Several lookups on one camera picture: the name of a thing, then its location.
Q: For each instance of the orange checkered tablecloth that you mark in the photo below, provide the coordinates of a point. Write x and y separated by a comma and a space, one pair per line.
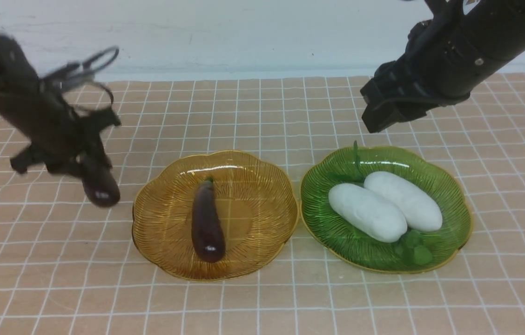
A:
68, 268

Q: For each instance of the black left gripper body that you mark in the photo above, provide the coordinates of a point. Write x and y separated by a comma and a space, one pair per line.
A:
71, 146

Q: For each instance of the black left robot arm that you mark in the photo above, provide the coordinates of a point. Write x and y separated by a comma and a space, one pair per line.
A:
27, 98

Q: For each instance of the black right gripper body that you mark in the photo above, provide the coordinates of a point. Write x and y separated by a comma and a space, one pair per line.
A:
398, 93

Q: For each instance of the purple eggplant brown stem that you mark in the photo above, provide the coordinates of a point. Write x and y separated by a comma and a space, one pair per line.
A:
98, 183

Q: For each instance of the white radish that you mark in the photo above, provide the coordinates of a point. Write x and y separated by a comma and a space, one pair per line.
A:
379, 218
420, 210

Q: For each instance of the purple eggplant green stem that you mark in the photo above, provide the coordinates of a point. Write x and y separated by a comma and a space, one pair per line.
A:
206, 230

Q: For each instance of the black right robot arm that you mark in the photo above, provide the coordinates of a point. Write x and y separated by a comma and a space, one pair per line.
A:
445, 58

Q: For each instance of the amber glass plate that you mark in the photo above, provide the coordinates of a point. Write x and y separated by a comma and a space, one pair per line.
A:
256, 205

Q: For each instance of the green glass plate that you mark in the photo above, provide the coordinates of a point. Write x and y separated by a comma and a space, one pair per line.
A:
353, 164

